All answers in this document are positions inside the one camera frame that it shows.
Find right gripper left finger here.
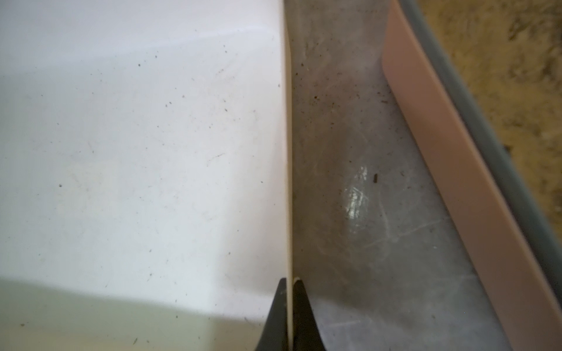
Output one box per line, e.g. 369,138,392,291
256,278,288,351

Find pink tray with stones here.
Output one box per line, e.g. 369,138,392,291
382,1,561,350

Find white storage box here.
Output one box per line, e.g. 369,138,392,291
1,1,291,350

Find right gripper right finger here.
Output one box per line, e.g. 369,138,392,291
293,278,326,351

